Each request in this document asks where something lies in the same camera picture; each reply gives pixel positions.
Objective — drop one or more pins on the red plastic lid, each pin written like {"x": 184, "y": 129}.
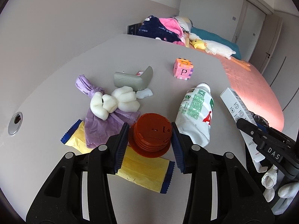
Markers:
{"x": 151, "y": 135}

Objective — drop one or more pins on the yellow blue snack wrapper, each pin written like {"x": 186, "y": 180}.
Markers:
{"x": 154, "y": 174}

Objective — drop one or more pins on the pink fleece garment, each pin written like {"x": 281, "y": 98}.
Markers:
{"x": 172, "y": 25}

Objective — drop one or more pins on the pink bed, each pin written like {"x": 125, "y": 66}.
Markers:
{"x": 252, "y": 88}

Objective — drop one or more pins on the white long carton box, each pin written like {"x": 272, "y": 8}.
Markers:
{"x": 245, "y": 124}

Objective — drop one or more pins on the navy blue blanket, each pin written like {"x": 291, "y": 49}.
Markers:
{"x": 152, "y": 28}

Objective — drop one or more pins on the black wall socket panel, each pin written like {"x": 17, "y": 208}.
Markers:
{"x": 133, "y": 29}

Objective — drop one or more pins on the small white foam scrap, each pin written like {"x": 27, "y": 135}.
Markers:
{"x": 144, "y": 93}

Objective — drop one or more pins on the silver desk cable grommet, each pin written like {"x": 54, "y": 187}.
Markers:
{"x": 15, "y": 123}

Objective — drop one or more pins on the patterned grey yellow pillow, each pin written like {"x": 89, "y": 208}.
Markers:
{"x": 185, "y": 23}

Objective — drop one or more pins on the white door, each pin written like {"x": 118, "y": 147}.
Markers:
{"x": 248, "y": 29}

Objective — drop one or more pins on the white green AD bottle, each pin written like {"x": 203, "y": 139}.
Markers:
{"x": 195, "y": 114}

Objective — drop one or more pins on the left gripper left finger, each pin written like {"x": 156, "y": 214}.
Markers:
{"x": 77, "y": 189}

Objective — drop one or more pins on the pink orange puzzle cube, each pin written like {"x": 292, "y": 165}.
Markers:
{"x": 182, "y": 69}

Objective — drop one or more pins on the grey foam corner guard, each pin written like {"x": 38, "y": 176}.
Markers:
{"x": 137, "y": 82}

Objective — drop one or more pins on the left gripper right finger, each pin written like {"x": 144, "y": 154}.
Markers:
{"x": 221, "y": 189}

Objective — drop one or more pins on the right white gloved hand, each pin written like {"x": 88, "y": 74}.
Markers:
{"x": 269, "y": 181}

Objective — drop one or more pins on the white foam packing piece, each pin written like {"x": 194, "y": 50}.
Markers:
{"x": 123, "y": 98}

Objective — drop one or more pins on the purple plastic bag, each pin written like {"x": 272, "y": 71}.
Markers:
{"x": 97, "y": 131}

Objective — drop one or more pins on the teal pillow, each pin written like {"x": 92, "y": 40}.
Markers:
{"x": 205, "y": 35}

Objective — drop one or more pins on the yellow duck plush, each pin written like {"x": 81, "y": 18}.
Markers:
{"x": 199, "y": 44}

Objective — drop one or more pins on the black lined trash bin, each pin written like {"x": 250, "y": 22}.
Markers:
{"x": 260, "y": 121}

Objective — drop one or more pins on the white goose plush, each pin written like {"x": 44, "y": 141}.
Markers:
{"x": 216, "y": 48}

